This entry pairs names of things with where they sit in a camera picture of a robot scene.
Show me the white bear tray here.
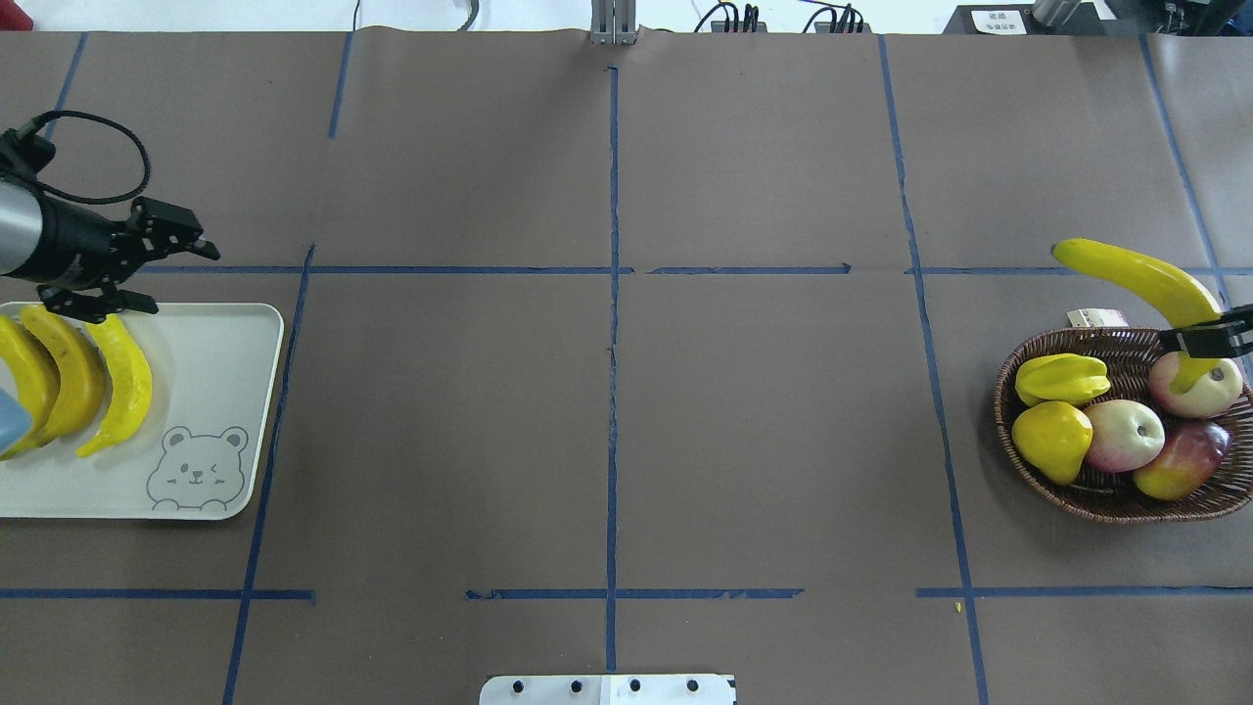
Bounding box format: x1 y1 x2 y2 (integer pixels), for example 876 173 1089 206
3 303 284 521

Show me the yellow lemon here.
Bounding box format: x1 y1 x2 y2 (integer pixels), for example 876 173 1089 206
1011 399 1093 487

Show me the aluminium frame post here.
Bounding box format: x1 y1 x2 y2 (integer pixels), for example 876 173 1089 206
589 0 639 46

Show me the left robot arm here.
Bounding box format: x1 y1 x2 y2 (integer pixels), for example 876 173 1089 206
1 179 222 324

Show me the dark red fruit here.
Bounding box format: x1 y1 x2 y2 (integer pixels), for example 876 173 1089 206
1131 419 1233 501

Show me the paper basket tag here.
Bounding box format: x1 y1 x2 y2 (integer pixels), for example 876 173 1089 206
1066 307 1131 327

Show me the yellow banana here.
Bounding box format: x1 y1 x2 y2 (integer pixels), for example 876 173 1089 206
1 316 60 460
1050 238 1244 396
75 316 154 458
19 306 107 447

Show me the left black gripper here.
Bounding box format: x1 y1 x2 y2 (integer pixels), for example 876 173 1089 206
34 197 222 324

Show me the brown wicker basket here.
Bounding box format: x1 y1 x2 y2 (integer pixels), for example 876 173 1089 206
991 327 1252 525

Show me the yellow starfruit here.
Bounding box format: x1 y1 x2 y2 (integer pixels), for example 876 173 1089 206
1014 352 1111 407

